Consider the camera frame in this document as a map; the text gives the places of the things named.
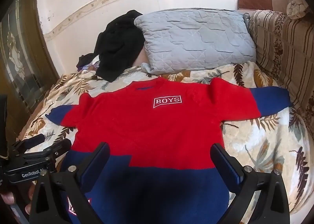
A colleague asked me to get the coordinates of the red and blue sweater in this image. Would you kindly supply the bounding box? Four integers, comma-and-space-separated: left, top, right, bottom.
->
45, 77, 295, 224

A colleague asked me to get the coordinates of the wooden glass door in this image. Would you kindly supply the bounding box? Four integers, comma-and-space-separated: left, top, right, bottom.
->
0, 0, 60, 141

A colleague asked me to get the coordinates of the black cloth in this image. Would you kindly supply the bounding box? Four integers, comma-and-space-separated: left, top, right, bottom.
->
95, 10, 146, 83

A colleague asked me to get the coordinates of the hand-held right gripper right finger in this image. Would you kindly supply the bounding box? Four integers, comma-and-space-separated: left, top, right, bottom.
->
210, 143, 291, 224

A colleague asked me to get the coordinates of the dark purple cloth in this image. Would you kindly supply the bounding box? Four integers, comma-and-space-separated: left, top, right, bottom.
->
77, 53, 101, 71

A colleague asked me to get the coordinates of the striped floral sofa cushion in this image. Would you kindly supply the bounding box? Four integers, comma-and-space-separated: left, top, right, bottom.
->
248, 9, 314, 126

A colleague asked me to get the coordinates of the person's left hand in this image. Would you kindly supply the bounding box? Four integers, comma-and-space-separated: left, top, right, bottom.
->
0, 182, 38, 215

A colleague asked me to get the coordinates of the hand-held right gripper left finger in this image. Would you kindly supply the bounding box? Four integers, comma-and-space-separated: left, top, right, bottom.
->
29, 142, 111, 224

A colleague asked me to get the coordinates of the cream floral cushion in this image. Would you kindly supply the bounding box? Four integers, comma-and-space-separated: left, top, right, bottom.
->
286, 0, 310, 20

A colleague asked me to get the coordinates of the grey quilted pillow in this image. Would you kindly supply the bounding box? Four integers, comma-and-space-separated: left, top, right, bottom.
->
134, 8, 257, 76

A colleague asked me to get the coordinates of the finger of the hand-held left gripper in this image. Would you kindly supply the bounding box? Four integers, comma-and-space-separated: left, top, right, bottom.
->
12, 134, 46, 152
37, 139, 72, 164

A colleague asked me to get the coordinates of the leaf printed blanket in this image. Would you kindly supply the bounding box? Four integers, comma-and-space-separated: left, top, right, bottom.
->
17, 63, 314, 218

